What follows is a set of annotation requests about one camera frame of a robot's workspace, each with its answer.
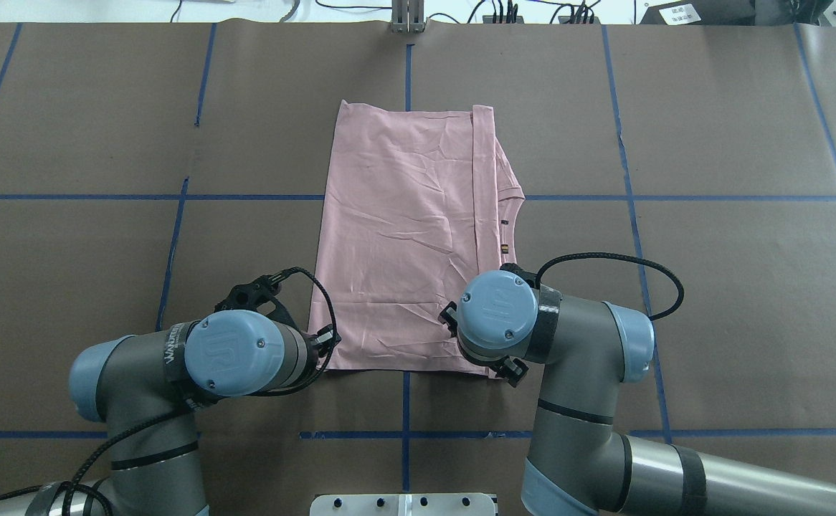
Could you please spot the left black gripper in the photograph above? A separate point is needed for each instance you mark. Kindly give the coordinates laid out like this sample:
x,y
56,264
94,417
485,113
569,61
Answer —
x,y
325,340

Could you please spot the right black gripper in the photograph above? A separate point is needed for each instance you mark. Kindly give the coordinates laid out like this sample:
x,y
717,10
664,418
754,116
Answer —
x,y
512,370

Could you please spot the pink Snoopy t-shirt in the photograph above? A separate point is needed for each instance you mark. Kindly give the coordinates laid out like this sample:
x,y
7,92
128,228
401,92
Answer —
x,y
416,205

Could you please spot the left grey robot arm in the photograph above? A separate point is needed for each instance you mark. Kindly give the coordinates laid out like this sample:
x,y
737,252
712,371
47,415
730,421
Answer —
x,y
147,390

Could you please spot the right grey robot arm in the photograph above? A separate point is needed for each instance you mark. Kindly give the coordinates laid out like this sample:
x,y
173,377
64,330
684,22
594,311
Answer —
x,y
577,464

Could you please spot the white mounting plate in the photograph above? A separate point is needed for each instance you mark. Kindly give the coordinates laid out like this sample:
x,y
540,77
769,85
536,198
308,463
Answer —
x,y
440,503

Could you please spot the brown table cover sheet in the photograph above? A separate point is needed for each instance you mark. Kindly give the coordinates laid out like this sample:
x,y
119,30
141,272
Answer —
x,y
145,169

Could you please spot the black power box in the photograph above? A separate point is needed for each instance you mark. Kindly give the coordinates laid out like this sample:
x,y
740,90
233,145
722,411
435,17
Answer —
x,y
716,13

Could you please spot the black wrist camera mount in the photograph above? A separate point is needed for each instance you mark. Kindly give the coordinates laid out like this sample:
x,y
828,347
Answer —
x,y
259,296

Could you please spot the aluminium frame post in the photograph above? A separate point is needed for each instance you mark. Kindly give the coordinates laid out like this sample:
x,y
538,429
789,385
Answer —
x,y
408,16

